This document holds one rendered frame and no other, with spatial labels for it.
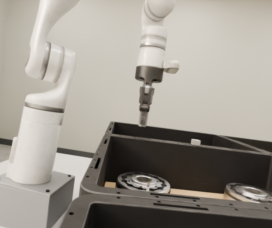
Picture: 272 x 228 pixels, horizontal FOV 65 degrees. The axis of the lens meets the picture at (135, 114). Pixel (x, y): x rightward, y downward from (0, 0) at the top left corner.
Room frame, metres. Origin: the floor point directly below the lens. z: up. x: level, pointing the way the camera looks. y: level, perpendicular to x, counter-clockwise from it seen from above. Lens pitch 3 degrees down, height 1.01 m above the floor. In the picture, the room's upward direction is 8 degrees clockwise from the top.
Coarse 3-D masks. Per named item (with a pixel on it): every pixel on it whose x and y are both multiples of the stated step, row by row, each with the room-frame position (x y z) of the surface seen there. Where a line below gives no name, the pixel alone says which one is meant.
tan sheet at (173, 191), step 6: (108, 186) 0.43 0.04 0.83; (114, 186) 0.43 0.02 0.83; (174, 192) 0.44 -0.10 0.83; (180, 192) 0.45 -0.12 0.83; (186, 192) 0.45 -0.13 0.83; (192, 192) 0.46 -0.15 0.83; (198, 192) 0.46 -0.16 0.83; (204, 192) 0.47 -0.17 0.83; (216, 198) 0.44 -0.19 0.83; (222, 198) 0.45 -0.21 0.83
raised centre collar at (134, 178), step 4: (132, 176) 0.40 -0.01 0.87; (136, 176) 0.40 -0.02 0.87; (140, 176) 0.41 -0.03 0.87; (144, 176) 0.41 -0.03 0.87; (148, 176) 0.41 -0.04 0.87; (132, 180) 0.39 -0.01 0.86; (136, 180) 0.38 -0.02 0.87; (152, 180) 0.39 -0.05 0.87; (156, 180) 0.40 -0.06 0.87; (140, 184) 0.38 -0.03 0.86; (144, 184) 0.37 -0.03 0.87; (148, 184) 0.38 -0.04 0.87; (152, 184) 0.38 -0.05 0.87
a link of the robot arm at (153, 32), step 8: (144, 8) 0.59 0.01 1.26; (144, 16) 0.60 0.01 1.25; (144, 24) 0.59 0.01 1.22; (152, 24) 0.60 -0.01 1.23; (160, 24) 0.61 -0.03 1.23; (144, 32) 0.57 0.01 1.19; (152, 32) 0.55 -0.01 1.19; (160, 32) 0.56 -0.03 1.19; (144, 40) 0.56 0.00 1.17; (152, 40) 0.55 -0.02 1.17; (160, 40) 0.56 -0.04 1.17
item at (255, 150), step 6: (108, 126) 0.60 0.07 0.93; (138, 126) 0.76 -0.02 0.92; (150, 126) 0.77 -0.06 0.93; (108, 132) 0.50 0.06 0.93; (186, 132) 0.77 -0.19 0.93; (192, 132) 0.78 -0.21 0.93; (198, 132) 0.79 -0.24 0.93; (144, 138) 0.48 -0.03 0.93; (150, 138) 0.49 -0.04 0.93; (222, 138) 0.72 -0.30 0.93; (240, 144) 0.61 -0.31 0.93; (240, 150) 0.49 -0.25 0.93; (246, 150) 0.51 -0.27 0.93; (252, 150) 0.56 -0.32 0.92; (258, 150) 0.53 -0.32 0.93
